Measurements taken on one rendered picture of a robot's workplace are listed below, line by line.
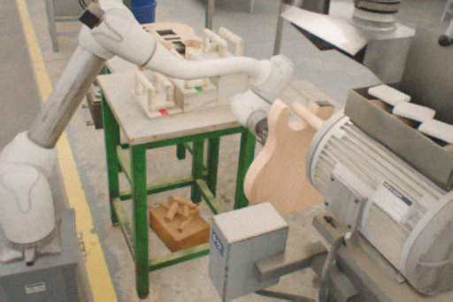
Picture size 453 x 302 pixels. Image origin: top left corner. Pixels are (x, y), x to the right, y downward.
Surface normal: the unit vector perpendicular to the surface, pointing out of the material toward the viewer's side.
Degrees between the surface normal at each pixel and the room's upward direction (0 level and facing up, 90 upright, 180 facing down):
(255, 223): 0
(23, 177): 5
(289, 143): 92
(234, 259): 90
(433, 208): 48
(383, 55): 90
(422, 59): 90
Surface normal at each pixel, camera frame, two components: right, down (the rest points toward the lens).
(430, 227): -0.73, -0.30
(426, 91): -0.90, 0.16
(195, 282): 0.07, -0.86
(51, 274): 0.30, 0.50
